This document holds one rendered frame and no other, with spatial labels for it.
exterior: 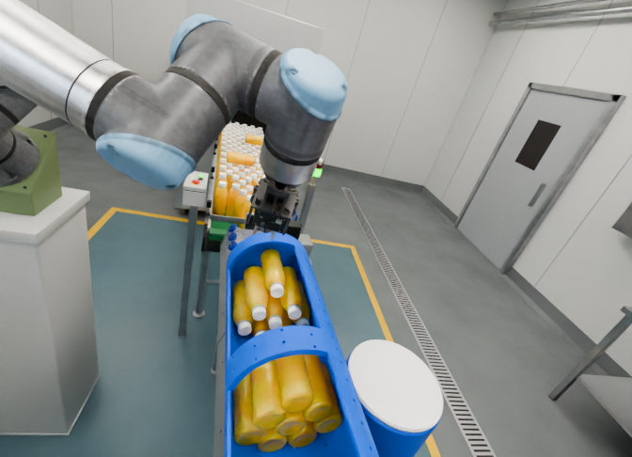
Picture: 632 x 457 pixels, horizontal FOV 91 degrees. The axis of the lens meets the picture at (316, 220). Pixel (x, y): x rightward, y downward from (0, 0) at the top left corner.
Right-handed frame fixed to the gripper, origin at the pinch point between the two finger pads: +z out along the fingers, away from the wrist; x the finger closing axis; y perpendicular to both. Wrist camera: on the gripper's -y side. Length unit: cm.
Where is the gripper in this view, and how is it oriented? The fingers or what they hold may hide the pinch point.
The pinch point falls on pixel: (266, 226)
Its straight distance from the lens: 68.0
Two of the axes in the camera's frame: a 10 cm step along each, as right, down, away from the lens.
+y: -1.5, 7.6, -6.4
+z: -3.1, 5.8, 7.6
